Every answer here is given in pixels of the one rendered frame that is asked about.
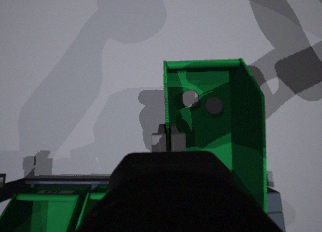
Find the grey steel disc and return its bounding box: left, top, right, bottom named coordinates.
left=204, top=97, right=223, bottom=114
left=181, top=90, right=199, bottom=107

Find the grey metal shelf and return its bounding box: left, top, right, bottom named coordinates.
left=0, top=171, right=286, bottom=232

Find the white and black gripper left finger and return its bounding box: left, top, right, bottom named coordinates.
left=151, top=124, right=167, bottom=152

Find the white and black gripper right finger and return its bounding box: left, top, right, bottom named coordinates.
left=169, top=124, right=186, bottom=152

